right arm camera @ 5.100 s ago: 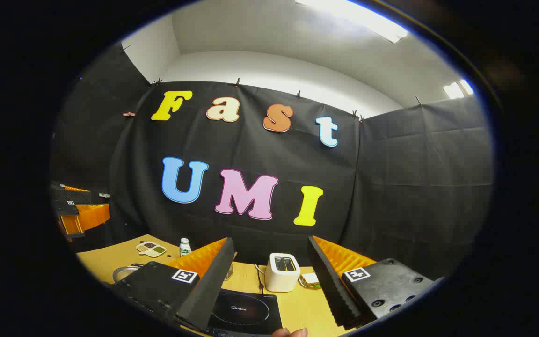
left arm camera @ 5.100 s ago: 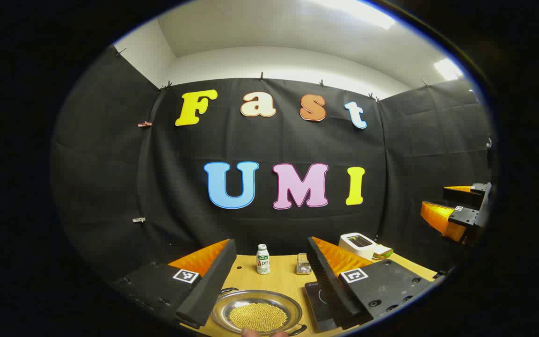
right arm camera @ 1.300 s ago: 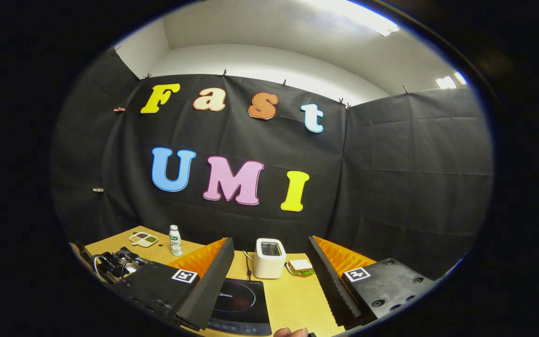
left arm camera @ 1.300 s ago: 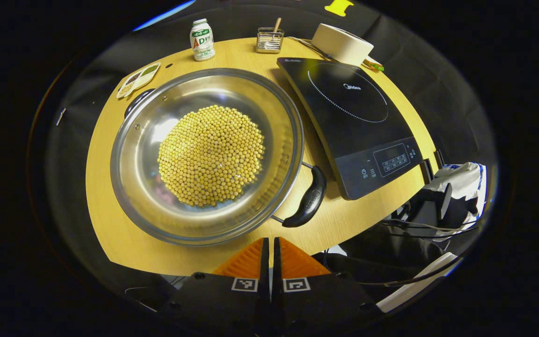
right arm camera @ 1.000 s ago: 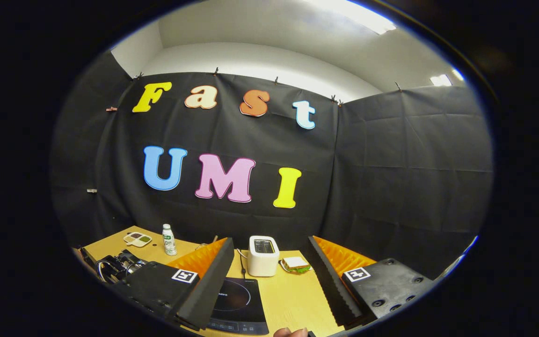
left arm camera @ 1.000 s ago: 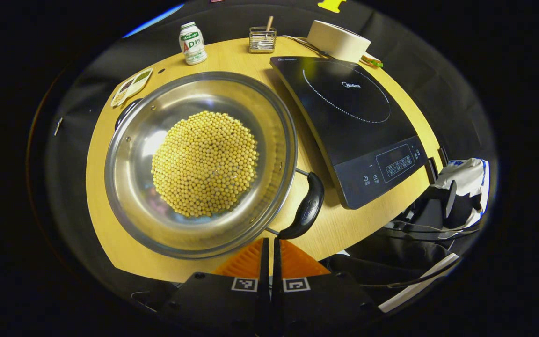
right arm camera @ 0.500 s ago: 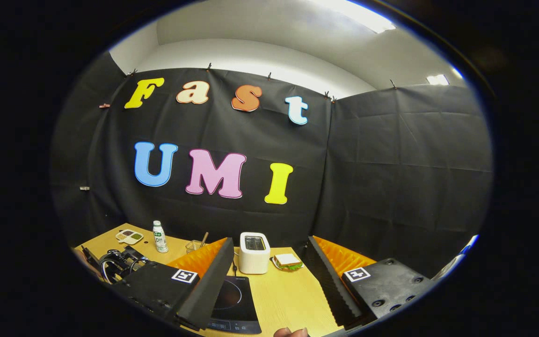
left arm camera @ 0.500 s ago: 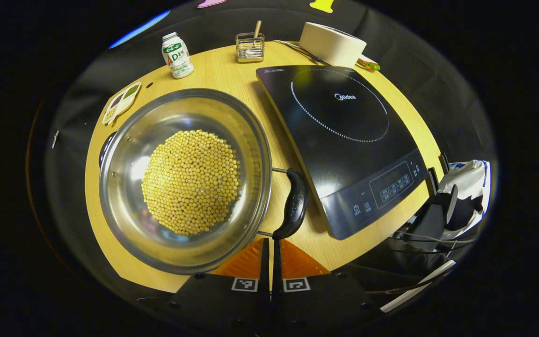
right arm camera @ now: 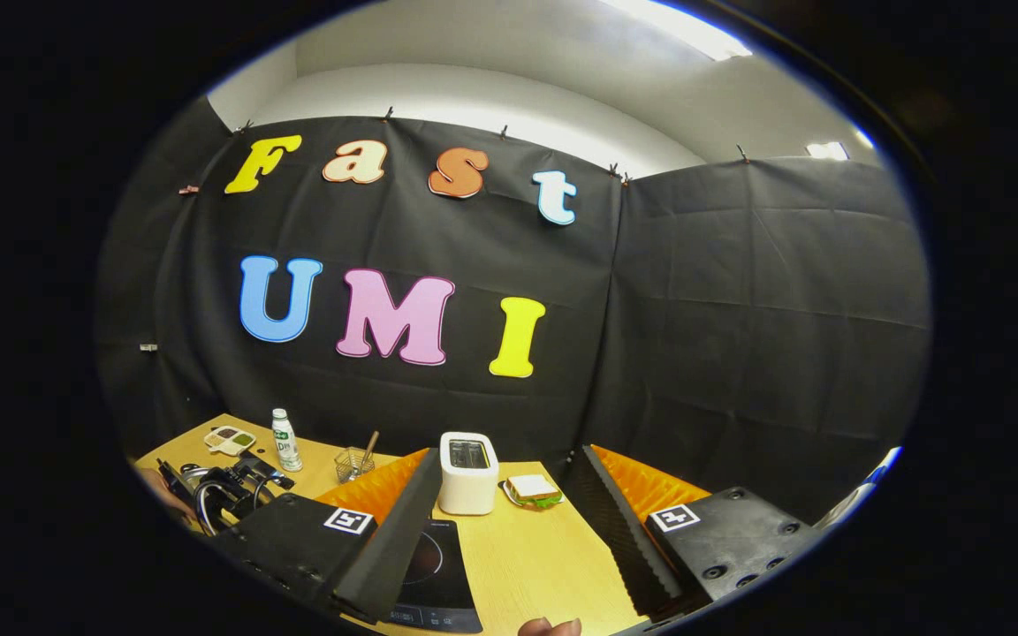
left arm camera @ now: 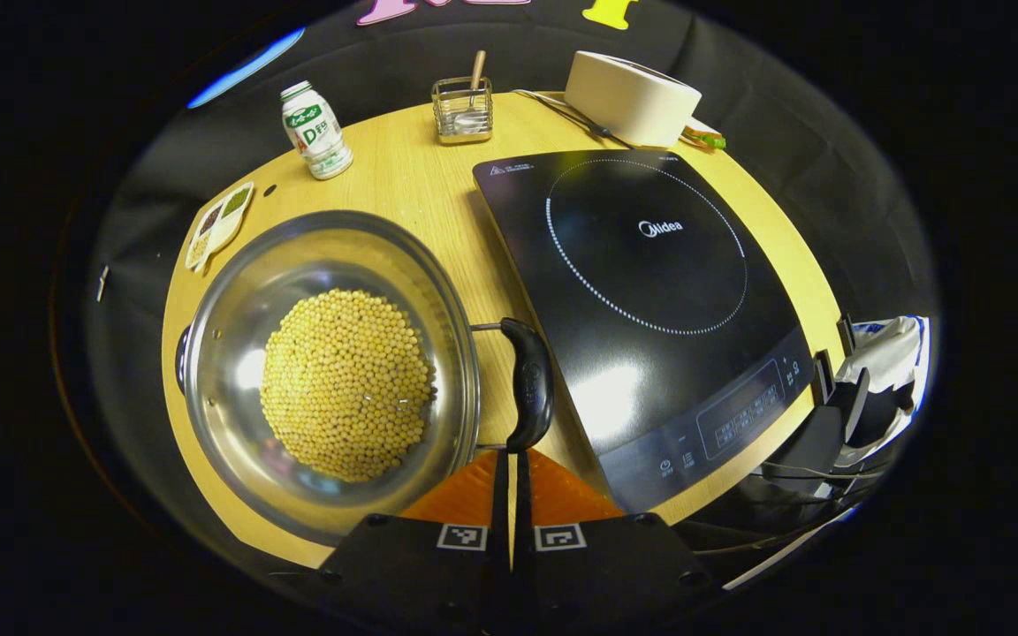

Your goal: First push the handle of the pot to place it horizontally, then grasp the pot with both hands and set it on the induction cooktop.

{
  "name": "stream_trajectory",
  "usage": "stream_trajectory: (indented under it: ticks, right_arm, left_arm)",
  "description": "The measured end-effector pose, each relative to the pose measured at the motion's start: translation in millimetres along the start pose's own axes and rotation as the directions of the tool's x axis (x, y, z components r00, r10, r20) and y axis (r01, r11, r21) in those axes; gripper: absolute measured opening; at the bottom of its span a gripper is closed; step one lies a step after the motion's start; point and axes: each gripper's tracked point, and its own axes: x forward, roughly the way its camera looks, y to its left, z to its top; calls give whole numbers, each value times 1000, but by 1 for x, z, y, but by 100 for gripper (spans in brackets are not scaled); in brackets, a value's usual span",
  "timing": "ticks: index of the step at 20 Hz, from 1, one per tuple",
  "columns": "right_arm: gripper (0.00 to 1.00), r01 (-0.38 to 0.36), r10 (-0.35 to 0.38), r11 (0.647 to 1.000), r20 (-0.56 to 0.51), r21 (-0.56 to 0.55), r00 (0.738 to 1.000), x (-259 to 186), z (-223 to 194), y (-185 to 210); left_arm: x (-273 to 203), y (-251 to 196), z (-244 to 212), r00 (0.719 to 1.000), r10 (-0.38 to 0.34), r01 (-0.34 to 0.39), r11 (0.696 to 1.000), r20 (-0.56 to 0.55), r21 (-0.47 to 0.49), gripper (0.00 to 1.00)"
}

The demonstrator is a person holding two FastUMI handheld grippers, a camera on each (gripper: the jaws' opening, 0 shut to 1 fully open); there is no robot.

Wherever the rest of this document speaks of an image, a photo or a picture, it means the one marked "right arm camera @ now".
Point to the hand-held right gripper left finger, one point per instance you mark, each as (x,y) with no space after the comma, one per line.
(394,552)

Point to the white drink bottle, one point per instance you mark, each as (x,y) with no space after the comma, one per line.
(286,446)

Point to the small white plate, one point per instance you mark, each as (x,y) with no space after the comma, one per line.
(507,493)

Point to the white toaster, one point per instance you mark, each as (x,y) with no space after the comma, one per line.
(467,486)

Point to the wooden spoon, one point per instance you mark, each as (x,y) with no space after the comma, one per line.
(370,446)

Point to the sandwich with lettuce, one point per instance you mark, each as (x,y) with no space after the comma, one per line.
(531,488)

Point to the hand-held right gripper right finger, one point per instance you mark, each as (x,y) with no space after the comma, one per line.
(619,530)

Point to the white divided bean plate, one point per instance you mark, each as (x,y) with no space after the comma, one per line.
(228,440)

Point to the ceiling light panel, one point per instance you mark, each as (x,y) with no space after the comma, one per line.
(827,151)

